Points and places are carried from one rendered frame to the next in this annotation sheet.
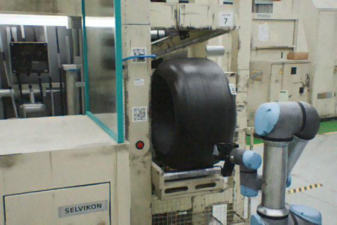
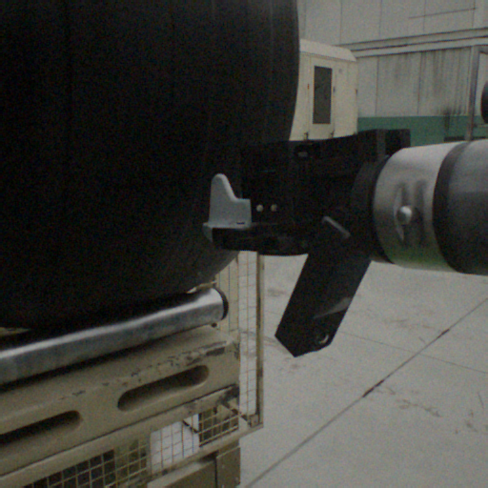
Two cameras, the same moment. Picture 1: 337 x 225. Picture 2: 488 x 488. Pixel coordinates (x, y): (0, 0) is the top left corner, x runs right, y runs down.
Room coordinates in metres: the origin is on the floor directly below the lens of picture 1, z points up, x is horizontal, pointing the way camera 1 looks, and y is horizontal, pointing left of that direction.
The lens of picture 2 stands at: (1.52, -0.11, 1.12)
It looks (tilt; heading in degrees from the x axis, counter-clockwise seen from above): 12 degrees down; 341
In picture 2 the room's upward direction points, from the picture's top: straight up
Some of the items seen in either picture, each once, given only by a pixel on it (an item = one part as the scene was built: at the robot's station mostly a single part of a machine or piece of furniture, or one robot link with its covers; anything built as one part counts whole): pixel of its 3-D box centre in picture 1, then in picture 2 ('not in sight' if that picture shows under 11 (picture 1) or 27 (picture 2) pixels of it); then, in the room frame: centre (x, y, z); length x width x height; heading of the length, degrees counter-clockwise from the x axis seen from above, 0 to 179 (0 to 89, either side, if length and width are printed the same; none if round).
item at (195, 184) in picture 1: (189, 184); (91, 393); (2.08, -0.12, 0.83); 0.36 x 0.09 x 0.06; 111
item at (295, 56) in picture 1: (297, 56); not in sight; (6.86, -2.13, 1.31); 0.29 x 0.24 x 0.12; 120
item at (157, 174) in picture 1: (149, 168); not in sight; (2.14, 0.09, 0.90); 0.40 x 0.03 x 0.10; 21
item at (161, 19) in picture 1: (180, 17); not in sight; (2.53, -0.09, 1.71); 0.61 x 0.25 x 0.15; 111
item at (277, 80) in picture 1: (276, 98); not in sight; (6.82, -1.82, 0.62); 0.91 x 0.58 x 1.25; 120
